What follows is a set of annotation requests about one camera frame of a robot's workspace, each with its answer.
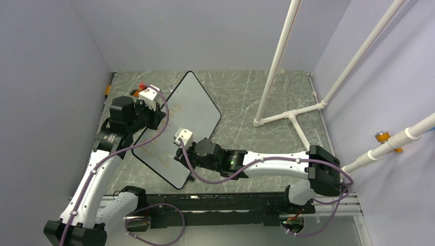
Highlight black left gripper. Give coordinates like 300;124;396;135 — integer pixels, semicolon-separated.
128;98;166;134

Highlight white whiteboard black frame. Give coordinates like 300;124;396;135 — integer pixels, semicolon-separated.
132;71;221;190

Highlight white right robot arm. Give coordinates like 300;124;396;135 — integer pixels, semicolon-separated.
174;137;342;213

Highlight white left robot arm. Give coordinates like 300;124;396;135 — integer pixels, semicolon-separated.
44;92;167;245

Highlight orange-black screwdriver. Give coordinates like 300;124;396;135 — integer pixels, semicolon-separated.
104;85;111;99

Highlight orange clamp on pipe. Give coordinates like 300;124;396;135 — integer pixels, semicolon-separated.
374;131;390;144

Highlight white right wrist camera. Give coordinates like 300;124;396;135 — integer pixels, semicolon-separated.
174;128;194;148

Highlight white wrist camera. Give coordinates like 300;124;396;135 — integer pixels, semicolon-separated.
174;128;194;148
137;82;160;111

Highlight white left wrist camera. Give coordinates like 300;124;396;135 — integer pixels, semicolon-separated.
137;82;160;111

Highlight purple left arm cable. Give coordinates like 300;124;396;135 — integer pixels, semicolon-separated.
59;84;186;246

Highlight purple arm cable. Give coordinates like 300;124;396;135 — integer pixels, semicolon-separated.
59;84;186;246
178;138;355;238

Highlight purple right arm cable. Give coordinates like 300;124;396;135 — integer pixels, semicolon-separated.
178;138;355;238

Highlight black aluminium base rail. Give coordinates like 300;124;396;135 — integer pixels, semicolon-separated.
63;192;361;228

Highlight white PVC pipe frame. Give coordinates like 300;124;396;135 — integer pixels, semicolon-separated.
252;0;407;150

